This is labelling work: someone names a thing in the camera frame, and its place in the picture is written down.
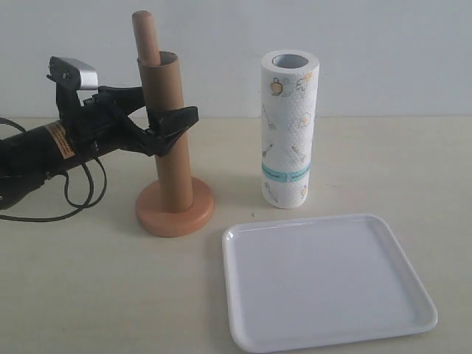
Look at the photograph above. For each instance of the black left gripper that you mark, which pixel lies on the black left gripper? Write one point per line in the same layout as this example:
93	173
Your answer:
102	123

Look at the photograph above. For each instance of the brown cardboard tube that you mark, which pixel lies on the brown cardboard tube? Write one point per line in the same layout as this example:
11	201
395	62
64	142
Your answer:
161	83

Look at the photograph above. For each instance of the printed white paper towel roll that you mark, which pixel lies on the printed white paper towel roll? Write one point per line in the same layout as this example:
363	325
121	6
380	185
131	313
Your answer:
288	94

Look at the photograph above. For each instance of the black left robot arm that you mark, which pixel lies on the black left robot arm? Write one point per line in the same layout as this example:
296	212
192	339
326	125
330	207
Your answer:
31	157

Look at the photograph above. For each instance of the wooden paper towel holder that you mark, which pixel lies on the wooden paper towel holder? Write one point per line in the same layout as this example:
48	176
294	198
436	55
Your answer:
148	209

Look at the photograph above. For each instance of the white rectangular plastic tray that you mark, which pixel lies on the white rectangular plastic tray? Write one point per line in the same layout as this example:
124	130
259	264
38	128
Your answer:
315	282

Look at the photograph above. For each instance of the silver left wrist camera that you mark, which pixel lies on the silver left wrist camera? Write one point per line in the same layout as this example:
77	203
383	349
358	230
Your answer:
73	74

